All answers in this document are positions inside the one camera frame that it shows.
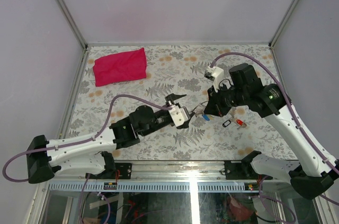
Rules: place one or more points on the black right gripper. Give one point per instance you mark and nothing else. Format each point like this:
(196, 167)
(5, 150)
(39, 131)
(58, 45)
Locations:
(214, 106)

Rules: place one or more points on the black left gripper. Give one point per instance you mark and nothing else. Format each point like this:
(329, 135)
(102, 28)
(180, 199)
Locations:
(171, 99)

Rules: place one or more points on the key with blue tag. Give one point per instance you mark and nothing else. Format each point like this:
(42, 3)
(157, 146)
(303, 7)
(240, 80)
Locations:
(206, 117)

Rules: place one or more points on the large metal keyring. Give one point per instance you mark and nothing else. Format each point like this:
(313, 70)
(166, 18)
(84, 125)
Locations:
(199, 109)

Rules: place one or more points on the key with black tag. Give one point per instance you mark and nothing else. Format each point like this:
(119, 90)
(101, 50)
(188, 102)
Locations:
(227, 123)

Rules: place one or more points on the key with red tag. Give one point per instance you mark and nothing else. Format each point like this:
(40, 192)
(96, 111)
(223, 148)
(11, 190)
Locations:
(240, 123)

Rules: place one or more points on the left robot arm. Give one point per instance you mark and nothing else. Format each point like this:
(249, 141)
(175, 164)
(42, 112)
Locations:
(91, 155)

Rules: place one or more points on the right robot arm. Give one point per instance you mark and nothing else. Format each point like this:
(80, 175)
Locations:
(311, 174)

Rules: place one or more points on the red cloth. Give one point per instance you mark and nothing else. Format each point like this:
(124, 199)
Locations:
(120, 67)

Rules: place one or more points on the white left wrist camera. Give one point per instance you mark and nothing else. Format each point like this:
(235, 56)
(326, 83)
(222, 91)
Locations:
(179, 115)

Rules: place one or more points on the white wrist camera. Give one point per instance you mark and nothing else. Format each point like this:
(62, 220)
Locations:
(215, 74)
(179, 115)

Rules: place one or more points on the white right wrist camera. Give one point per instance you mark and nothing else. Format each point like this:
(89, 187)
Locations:
(215, 74)

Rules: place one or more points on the metal mounting rail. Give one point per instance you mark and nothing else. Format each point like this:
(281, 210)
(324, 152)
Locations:
(181, 171)

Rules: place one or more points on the slotted cable duct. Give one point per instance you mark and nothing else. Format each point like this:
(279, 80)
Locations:
(213, 187)

